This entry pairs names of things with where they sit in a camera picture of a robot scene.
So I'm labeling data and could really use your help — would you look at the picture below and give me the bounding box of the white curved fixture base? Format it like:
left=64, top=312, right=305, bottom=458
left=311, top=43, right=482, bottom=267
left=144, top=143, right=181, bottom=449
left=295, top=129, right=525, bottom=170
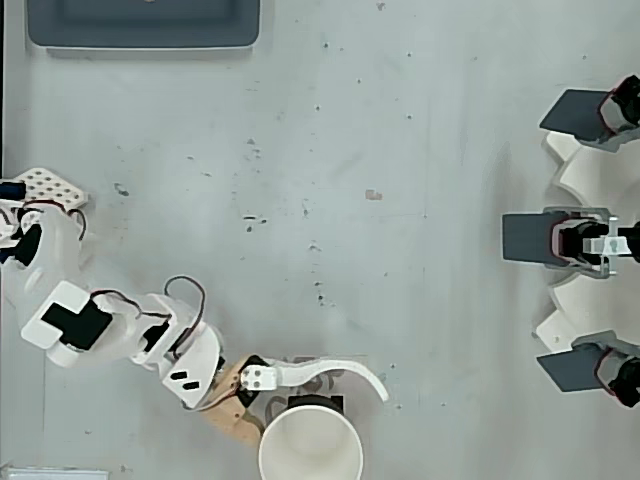
left=531, top=129, right=640, bottom=352

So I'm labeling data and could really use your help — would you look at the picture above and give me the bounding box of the grey plastic tray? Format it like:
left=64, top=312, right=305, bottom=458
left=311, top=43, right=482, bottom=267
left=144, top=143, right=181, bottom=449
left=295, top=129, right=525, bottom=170
left=25, top=0, right=263, bottom=57

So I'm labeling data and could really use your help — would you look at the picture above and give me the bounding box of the grey motor unit with T-bracket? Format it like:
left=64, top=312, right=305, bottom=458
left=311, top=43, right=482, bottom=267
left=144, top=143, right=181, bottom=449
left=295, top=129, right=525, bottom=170
left=542, top=205, right=640, bottom=279

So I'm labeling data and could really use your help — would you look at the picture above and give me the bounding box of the red black arm cable loop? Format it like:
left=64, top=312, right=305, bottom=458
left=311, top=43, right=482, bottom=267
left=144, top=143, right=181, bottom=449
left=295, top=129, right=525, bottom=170
left=163, top=274, right=208, bottom=362

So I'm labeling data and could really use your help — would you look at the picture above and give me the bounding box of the red black base cable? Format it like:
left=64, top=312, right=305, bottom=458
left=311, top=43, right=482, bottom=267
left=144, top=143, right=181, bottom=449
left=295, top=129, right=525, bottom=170
left=0, top=199, right=90, bottom=242

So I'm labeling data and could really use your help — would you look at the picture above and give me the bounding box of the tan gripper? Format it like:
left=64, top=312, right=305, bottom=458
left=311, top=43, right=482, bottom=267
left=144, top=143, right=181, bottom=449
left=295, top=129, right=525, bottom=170
left=198, top=354, right=391, bottom=449

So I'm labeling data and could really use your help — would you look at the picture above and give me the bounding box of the paper cup with white inside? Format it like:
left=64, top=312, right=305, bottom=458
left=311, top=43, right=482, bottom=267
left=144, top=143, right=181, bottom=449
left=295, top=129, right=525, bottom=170
left=257, top=405, right=365, bottom=480

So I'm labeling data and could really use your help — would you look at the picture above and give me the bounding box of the grey motor bracket unit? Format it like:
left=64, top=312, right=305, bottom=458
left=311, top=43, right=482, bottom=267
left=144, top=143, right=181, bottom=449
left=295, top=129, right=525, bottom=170
left=577, top=74, right=640, bottom=152
left=571, top=328, right=640, bottom=410

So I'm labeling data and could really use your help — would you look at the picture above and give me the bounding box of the dark grey paddle flap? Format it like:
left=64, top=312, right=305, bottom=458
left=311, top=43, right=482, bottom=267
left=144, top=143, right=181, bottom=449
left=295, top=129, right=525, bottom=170
left=500, top=211, right=557, bottom=263
left=538, top=88, right=614, bottom=144
left=535, top=346, right=609, bottom=394

